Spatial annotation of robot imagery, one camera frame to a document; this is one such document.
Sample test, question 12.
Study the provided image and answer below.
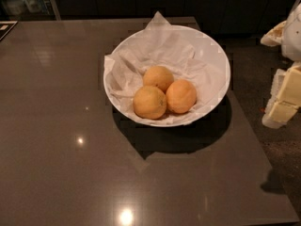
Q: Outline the dark framed object at left edge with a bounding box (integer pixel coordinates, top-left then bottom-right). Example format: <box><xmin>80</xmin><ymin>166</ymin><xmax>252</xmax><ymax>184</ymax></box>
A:
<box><xmin>0</xmin><ymin>21</ymin><xmax>18</xmax><ymax>40</ymax></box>

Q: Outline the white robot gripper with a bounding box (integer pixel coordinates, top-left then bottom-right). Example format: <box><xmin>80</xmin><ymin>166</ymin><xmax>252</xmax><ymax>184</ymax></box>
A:
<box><xmin>261</xmin><ymin>4</ymin><xmax>301</xmax><ymax>129</ymax></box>

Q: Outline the white bowl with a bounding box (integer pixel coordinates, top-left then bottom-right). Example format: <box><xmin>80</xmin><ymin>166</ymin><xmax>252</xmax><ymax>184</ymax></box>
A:
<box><xmin>103</xmin><ymin>24</ymin><xmax>231</xmax><ymax>128</ymax></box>

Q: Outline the shelf with containers in background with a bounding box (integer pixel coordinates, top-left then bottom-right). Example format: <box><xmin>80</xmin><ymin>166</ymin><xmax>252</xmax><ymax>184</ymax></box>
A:
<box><xmin>0</xmin><ymin>0</ymin><xmax>60</xmax><ymax>21</ymax></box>

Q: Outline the white crumpled paper liner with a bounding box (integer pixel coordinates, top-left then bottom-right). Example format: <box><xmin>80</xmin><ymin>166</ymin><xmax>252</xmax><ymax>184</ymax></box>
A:
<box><xmin>103</xmin><ymin>10</ymin><xmax>228</xmax><ymax>126</ymax></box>

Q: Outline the orange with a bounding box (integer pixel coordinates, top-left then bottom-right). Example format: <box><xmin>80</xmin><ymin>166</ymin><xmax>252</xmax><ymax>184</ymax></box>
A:
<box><xmin>133</xmin><ymin>86</ymin><xmax>166</xmax><ymax>120</ymax></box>
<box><xmin>166</xmin><ymin>79</ymin><xmax>197</xmax><ymax>114</ymax></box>
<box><xmin>143</xmin><ymin>66</ymin><xmax>174</xmax><ymax>92</ymax></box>

